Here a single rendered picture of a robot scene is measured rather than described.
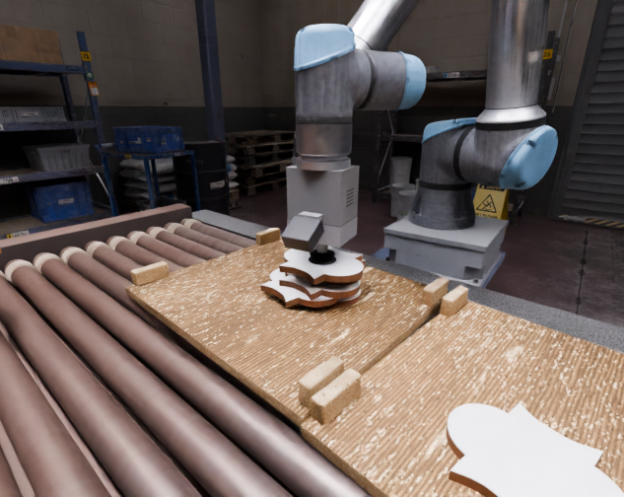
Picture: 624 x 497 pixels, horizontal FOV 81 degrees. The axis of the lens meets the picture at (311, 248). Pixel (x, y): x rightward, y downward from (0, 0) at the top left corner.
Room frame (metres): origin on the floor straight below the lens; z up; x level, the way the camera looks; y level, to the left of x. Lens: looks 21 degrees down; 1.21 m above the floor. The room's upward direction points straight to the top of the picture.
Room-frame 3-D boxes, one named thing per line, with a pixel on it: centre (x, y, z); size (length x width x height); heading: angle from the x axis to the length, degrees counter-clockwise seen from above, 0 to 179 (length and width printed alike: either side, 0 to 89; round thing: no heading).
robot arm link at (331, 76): (0.52, -0.02, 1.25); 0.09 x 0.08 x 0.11; 121
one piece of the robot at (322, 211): (0.50, 0.00, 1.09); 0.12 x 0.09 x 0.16; 152
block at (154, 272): (0.57, 0.28, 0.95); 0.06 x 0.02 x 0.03; 138
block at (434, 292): (0.50, -0.19, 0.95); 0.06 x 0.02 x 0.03; 138
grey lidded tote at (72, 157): (3.84, 2.60, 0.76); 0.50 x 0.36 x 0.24; 149
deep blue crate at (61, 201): (3.81, 2.68, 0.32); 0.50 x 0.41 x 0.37; 139
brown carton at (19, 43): (3.78, 2.65, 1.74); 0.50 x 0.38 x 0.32; 143
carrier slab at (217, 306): (0.54, 0.04, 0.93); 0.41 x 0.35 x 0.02; 48
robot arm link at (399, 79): (0.58, -0.09, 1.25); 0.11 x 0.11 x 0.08; 31
